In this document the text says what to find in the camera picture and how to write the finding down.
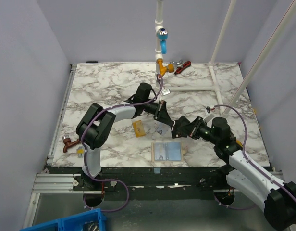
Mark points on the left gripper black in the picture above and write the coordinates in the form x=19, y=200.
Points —
x=163, y=116

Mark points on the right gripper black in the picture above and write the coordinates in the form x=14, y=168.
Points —
x=196, y=127

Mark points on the black card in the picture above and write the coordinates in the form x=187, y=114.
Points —
x=176, y=128

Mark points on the silver VIP card top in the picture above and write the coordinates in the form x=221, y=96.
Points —
x=159, y=151

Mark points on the silver vip card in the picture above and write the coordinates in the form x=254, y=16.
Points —
x=159, y=151
x=162, y=128

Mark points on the beige leather card holder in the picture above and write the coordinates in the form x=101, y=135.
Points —
x=174, y=152

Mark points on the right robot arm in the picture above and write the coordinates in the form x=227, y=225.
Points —
x=275, y=197

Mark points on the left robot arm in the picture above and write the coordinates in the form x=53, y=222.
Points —
x=95, y=126

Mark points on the gold card middle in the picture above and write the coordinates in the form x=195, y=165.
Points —
x=139, y=128

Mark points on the orange pipe valve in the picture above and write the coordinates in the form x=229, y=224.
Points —
x=164, y=69

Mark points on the blue tape piece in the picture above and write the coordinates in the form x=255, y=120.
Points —
x=157, y=170

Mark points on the red black pliers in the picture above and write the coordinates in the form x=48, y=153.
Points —
x=180, y=66

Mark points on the blue pipe valve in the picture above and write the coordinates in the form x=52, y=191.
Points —
x=161, y=37

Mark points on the brown faucet tap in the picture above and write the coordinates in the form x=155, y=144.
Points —
x=68, y=143

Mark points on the blue plastic bin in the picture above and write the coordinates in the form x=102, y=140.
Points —
x=92, y=220

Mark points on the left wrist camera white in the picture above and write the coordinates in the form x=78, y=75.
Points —
x=165, y=92

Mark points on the yellow handled pliers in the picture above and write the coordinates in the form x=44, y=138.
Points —
x=239, y=143

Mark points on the white PVC pipe frame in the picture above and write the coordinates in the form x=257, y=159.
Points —
x=286, y=18

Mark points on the aluminium rail frame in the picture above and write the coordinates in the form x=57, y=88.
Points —
x=148, y=191

